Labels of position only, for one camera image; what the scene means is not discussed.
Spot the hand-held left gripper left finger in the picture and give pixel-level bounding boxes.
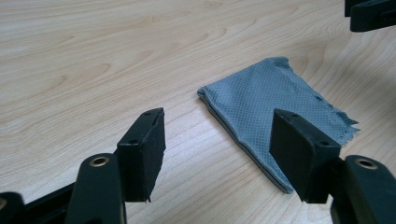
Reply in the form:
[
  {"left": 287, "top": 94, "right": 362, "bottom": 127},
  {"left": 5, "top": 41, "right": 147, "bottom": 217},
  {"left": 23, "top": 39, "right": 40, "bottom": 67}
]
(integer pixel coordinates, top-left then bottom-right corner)
[{"left": 116, "top": 107, "right": 166, "bottom": 203}]

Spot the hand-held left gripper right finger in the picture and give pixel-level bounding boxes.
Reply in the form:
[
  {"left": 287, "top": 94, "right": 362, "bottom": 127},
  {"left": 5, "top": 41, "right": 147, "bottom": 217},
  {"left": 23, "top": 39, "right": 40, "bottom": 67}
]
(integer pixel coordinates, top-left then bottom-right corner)
[{"left": 269, "top": 108, "right": 342, "bottom": 204}]

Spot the grey cloth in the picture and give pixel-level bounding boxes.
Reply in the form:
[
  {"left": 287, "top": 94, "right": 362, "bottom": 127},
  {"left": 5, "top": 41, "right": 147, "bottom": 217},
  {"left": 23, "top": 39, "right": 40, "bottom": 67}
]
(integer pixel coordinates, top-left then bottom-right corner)
[{"left": 197, "top": 56, "right": 361, "bottom": 194}]

